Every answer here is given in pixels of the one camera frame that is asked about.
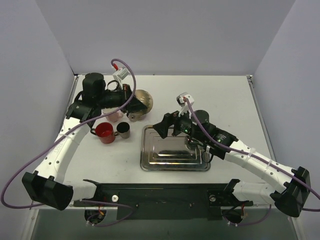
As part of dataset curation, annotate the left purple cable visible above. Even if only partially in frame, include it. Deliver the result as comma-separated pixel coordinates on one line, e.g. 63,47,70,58
1,58,137,227

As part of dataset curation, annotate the lilac ceramic mug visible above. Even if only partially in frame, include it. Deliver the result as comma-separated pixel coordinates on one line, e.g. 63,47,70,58
127,113,146,122

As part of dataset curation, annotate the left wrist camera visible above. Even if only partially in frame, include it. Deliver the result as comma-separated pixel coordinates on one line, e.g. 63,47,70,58
112,67,130,88

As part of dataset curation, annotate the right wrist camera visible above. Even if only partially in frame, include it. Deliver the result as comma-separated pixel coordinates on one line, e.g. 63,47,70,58
176,92,195,117

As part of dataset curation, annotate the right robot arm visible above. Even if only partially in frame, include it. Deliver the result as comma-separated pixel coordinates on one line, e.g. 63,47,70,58
171,110,311,218

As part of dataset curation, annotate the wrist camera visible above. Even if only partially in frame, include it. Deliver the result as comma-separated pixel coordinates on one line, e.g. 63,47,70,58
176,92,195,117
112,67,130,88

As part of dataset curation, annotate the pink faceted ceramic mug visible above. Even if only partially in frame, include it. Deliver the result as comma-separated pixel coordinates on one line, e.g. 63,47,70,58
101,108,124,123

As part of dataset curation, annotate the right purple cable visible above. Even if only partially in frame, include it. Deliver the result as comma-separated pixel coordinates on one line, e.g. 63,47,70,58
183,97,320,227

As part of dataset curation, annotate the small dark brown cup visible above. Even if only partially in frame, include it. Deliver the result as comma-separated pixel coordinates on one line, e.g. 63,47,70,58
116,122,131,139

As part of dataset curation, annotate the red ceramic mug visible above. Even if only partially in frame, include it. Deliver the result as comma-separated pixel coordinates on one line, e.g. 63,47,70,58
90,122,117,144

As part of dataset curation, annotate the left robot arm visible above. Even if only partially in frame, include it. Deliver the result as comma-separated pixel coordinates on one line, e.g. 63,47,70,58
22,72,153,211

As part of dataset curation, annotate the purple cable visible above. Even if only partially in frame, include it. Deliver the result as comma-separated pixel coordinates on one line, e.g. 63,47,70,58
183,97,320,227
1,58,137,227

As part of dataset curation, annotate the stainless steel tray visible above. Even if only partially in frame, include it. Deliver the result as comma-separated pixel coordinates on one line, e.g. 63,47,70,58
140,125,211,172

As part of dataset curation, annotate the cream ceramic mug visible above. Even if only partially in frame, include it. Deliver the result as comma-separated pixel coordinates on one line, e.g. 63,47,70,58
135,89,153,115

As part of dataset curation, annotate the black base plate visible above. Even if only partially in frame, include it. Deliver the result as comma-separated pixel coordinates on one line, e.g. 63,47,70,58
73,180,253,220

